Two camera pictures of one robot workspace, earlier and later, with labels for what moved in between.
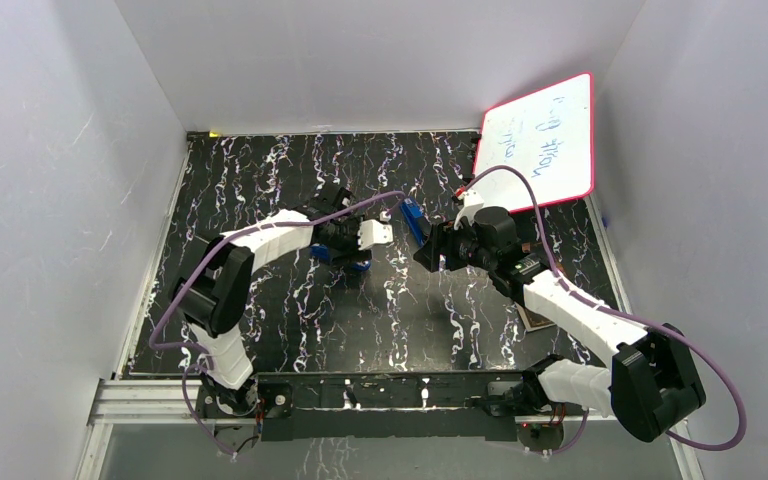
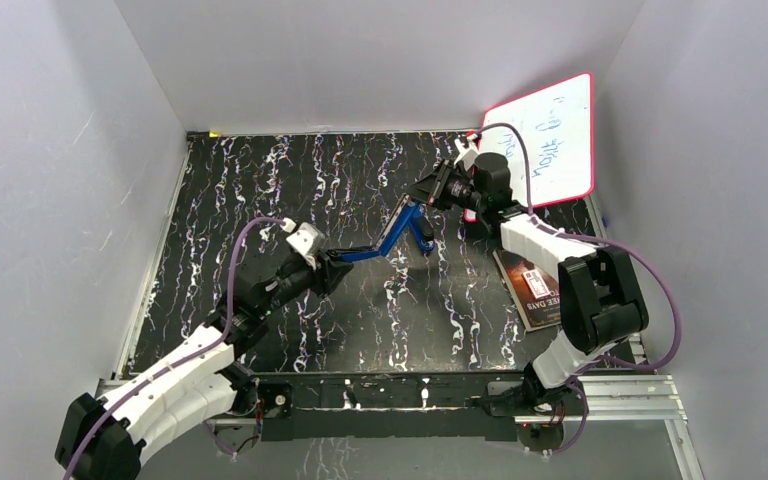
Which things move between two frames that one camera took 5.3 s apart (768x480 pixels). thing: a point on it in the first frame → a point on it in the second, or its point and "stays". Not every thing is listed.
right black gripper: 441,240 → 432,188
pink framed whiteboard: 548,135 stays
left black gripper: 353,254 → 326,274
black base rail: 425,406 stays
